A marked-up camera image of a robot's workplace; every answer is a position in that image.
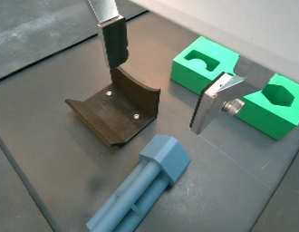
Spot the blue three prong object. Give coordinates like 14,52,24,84
87,135,191,232

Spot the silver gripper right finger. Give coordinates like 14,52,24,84
189,56,275,134

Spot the green foam shape board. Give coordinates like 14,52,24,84
171,36,299,140

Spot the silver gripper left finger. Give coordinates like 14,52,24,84
84,0,128,69

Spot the black curved fixture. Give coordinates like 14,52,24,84
65,68,161,146

